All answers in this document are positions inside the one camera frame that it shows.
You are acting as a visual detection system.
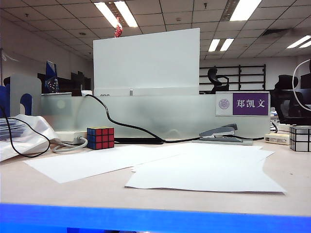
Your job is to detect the frosted glass desk partition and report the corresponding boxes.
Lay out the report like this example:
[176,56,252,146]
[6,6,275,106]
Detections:
[40,91,271,141]

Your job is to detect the black flat monitor base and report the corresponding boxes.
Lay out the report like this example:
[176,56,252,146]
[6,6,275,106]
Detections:
[113,137,164,145]

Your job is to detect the white computer monitor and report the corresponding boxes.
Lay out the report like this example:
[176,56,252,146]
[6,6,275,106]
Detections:
[93,28,201,97]

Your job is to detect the colourful Rubik's cube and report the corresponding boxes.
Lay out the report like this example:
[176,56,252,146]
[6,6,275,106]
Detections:
[86,127,115,150]

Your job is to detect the grey stapler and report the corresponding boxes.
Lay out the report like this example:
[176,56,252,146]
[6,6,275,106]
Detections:
[199,123,243,143]

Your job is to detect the white paper sheet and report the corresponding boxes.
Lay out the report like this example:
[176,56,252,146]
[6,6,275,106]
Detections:
[124,155,287,195]
[23,144,189,184]
[130,145,276,173]

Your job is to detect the white power strip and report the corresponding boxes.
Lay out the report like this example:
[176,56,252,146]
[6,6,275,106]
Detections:
[54,131,88,143]

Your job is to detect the dark cabinet row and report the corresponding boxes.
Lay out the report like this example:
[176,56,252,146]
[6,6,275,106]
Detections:
[37,71,92,95]

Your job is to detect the black shelf rack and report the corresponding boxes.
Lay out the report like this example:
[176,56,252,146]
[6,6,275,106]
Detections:
[199,64,266,95]

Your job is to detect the red hanging ornament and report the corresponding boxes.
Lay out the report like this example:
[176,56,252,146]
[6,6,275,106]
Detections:
[114,17,124,38]

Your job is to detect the grey flat plate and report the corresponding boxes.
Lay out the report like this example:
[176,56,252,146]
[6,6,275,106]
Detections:
[194,137,254,146]

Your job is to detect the purple and white name plate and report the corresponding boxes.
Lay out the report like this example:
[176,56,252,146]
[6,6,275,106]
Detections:
[215,91,270,117]

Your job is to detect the blue edge strip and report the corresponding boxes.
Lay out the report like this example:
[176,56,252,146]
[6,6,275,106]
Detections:
[0,203,311,233]

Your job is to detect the blue glass trophy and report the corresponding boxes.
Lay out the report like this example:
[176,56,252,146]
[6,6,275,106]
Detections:
[44,60,59,94]

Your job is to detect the white printed plastic bag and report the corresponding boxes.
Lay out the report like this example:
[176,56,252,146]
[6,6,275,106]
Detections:
[0,114,60,163]

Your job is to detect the black mesh office chair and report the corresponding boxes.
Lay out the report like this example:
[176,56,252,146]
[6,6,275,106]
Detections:
[269,74,311,126]

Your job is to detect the grey metal bookend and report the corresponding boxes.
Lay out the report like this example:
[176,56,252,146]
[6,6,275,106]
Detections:
[9,74,42,117]

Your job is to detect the stack of printed papers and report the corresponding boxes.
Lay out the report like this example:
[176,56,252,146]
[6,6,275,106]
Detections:
[0,118,27,142]

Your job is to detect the silver mirror cube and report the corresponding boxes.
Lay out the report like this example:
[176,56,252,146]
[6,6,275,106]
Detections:
[289,125,311,152]

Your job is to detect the thick black monitor cable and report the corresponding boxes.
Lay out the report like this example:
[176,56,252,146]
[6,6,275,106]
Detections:
[84,94,265,144]

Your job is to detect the grey power strip cable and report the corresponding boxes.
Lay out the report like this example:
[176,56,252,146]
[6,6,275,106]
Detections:
[52,136,88,154]

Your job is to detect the thin black cable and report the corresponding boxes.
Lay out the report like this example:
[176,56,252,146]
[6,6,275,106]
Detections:
[0,106,51,158]

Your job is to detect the white curved cable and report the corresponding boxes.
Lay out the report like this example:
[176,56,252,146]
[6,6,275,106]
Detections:
[291,59,311,112]

